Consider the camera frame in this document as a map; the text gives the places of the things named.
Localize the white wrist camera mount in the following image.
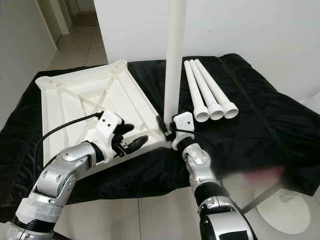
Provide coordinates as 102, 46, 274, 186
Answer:
95, 110, 126, 148
172, 112, 196, 151

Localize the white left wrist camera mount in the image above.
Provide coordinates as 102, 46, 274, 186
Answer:
95, 110, 126, 148

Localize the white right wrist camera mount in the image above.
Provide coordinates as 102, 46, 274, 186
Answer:
172, 112, 196, 151

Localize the white plastic table leg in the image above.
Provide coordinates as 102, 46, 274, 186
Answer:
189, 59, 226, 121
162, 0, 188, 126
184, 60, 210, 123
195, 58, 239, 119

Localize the pink cushion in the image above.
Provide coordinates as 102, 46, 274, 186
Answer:
235, 167, 283, 186

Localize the black fabric table cover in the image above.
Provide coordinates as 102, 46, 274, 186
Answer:
0, 52, 320, 223

